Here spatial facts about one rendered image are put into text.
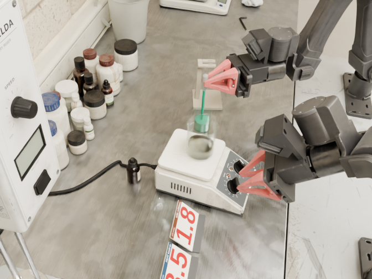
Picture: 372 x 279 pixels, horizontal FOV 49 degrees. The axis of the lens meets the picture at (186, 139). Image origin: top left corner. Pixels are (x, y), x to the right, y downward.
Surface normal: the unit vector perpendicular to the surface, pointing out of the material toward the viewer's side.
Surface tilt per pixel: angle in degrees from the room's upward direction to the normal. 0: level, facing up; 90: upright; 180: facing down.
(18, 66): 90
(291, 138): 50
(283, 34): 1
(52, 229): 0
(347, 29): 90
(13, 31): 90
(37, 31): 90
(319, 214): 0
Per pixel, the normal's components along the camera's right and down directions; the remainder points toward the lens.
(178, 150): 0.05, -0.71
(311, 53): 0.28, 0.67
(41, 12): 0.97, 0.19
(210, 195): -0.32, 0.65
